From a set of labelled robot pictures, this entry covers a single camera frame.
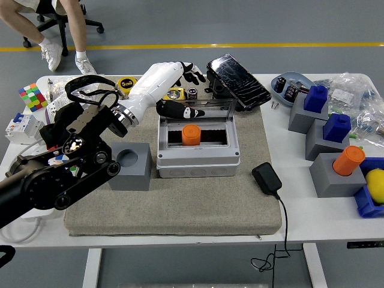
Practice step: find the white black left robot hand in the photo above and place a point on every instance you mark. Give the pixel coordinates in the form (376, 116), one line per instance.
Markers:
(153, 84)

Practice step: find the orange cylinder battery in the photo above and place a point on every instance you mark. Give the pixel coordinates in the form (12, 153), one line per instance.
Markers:
(349, 160)
(191, 136)

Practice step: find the grey junction box clear lid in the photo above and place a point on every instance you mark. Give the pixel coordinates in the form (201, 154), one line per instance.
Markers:
(198, 163)

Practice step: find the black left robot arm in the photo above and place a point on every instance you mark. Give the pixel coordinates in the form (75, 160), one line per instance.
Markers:
(45, 180)

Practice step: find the blue square battery block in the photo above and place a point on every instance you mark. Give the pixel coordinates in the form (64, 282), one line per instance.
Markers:
(315, 99)
(336, 129)

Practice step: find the yellow tape measure black face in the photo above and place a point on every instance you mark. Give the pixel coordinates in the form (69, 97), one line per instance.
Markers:
(175, 94)

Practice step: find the black capacitor with red band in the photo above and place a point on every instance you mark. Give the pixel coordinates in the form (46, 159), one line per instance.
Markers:
(192, 93)

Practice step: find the person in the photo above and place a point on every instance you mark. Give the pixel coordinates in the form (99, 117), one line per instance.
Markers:
(78, 27)

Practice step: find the clear bag of parts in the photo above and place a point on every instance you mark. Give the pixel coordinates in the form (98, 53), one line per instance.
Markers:
(58, 84)
(348, 88)
(370, 126)

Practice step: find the white purple breaker module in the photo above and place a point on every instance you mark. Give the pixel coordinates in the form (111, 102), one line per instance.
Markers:
(58, 103)

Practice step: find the grey block with round hole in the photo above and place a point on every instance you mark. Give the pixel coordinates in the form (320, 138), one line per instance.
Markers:
(132, 180)

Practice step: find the black office chair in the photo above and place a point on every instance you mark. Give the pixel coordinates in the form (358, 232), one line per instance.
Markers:
(64, 33)

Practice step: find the clear pen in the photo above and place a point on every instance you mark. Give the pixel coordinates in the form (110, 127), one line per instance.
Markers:
(50, 90)

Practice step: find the grey-brown fabric mat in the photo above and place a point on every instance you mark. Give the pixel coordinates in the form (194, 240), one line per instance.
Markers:
(180, 207)

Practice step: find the blue-grey oval tray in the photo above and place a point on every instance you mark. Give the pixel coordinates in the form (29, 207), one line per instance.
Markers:
(289, 76)

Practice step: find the white circuit breaker blue switches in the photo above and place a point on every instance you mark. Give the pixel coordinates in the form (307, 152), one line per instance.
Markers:
(22, 129)

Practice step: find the black power adapter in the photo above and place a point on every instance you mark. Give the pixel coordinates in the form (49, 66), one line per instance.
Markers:
(266, 178)

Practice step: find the grey holder block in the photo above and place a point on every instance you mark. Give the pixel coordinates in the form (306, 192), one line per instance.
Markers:
(316, 147)
(330, 184)
(298, 118)

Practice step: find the white table leg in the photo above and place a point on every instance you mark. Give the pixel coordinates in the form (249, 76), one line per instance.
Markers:
(315, 267)
(91, 267)

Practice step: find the yellow lemon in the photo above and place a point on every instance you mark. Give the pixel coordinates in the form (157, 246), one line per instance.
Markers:
(376, 184)

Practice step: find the blue plastic bin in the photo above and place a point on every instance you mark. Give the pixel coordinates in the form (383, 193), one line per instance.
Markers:
(366, 205)

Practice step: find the black table control panel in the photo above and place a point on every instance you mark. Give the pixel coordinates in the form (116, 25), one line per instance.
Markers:
(364, 244)

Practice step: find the black enclosure with cracked lid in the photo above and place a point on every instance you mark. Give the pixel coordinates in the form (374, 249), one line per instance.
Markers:
(240, 82)

